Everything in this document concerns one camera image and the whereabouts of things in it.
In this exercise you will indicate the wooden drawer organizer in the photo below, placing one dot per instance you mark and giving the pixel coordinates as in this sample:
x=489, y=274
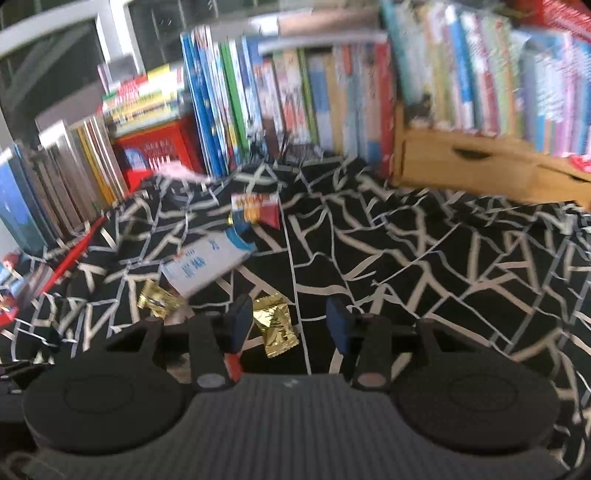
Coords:
x=438, y=166

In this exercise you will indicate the grey metal box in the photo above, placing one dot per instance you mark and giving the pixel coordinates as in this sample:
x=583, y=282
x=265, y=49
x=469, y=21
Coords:
x=323, y=27

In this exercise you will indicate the stack of lying books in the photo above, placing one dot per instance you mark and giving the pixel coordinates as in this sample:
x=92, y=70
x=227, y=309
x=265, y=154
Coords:
x=143, y=99

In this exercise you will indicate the row of books on organizer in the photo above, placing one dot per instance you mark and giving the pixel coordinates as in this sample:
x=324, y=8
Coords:
x=461, y=69

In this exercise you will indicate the small black figurine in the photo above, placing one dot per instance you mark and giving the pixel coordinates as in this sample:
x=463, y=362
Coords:
x=422, y=108

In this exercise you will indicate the small red toy piece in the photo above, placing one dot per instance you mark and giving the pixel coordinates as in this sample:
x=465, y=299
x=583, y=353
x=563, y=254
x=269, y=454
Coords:
x=234, y=369

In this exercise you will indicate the row of tall thin books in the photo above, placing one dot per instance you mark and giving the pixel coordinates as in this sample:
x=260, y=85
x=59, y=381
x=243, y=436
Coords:
x=203, y=101

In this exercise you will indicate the red plastic crate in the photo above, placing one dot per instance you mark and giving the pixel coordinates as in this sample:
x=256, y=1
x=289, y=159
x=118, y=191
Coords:
x=161, y=147

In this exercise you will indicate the window with white frame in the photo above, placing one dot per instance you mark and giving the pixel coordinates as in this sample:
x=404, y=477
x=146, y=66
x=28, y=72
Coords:
x=55, y=69

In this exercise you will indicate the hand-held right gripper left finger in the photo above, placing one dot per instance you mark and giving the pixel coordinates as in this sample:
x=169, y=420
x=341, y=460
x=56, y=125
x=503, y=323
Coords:
x=240, y=323

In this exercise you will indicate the small pink ornament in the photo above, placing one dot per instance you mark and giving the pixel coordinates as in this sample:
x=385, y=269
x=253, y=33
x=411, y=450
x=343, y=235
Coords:
x=581, y=164

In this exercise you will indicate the white pink plastic bag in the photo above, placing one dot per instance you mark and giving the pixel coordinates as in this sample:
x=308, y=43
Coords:
x=184, y=173

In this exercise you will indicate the colourful magazines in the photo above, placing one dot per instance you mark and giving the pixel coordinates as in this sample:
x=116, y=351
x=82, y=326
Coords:
x=18, y=286

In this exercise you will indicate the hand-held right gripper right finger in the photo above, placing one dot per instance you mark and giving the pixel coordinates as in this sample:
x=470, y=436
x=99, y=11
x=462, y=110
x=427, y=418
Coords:
x=338, y=325

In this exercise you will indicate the white packet with blue print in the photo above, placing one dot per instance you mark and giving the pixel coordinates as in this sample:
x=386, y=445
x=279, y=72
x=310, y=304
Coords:
x=203, y=265

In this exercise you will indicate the red white snack packet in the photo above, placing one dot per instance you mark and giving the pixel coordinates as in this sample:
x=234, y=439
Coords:
x=258, y=207

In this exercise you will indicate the gold foil wrapper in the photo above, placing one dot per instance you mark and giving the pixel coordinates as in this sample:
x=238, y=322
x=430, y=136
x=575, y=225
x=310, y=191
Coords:
x=274, y=327
x=159, y=300

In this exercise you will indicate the row of medium upright books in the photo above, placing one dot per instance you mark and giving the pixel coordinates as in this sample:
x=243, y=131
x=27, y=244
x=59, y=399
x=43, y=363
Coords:
x=323, y=92

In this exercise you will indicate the red flat strip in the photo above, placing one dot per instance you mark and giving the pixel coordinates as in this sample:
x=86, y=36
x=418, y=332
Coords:
x=69, y=258

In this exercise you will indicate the black white patterned cloth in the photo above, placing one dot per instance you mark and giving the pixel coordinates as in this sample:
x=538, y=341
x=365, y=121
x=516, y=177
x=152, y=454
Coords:
x=415, y=277

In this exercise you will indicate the row of large flat books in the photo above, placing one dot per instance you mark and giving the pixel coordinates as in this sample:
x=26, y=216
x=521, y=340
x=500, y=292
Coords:
x=27, y=203

